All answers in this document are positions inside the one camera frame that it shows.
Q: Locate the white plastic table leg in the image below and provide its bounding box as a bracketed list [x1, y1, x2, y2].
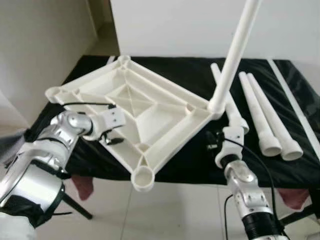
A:
[207, 0, 264, 115]
[247, 72, 305, 162]
[210, 62, 250, 135]
[238, 71, 283, 158]

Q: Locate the white plastic table top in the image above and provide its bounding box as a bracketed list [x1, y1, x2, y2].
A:
[45, 54, 221, 194]

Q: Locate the pink cloth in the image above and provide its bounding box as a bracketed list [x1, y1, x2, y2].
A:
[71, 175, 96, 202]
[276, 187, 311, 211]

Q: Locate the black table cloth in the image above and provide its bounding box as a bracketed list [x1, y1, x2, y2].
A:
[25, 54, 320, 191]

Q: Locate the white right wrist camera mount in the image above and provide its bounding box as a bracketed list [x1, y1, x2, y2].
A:
[220, 126, 246, 157]

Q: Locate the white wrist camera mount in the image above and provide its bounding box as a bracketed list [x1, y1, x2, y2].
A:
[220, 126, 246, 157]
[89, 106, 126, 142]

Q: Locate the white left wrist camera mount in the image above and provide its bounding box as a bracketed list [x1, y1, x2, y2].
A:
[89, 106, 126, 142]

